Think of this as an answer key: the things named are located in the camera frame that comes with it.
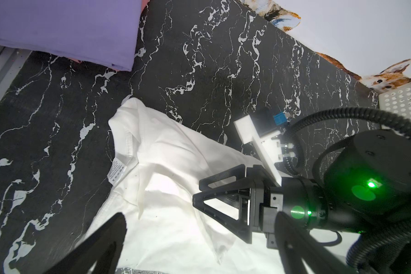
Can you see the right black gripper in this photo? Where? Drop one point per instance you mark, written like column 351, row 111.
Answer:
column 265, row 196

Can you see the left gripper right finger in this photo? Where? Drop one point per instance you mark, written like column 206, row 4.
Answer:
column 297, row 248

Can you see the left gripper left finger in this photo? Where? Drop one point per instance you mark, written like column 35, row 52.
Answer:
column 99, row 253

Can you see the white printed t-shirt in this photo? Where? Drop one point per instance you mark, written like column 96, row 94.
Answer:
column 156, row 171

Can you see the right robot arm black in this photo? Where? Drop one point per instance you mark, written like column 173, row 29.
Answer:
column 352, row 217

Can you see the white plastic basket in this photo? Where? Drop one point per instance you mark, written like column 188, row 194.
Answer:
column 397, row 101

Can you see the folded purple t-shirt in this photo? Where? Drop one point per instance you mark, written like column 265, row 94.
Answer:
column 100, row 32

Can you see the folded pink t-shirt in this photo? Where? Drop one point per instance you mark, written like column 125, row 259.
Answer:
column 144, row 3

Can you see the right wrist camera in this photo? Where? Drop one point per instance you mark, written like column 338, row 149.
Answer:
column 269, row 147

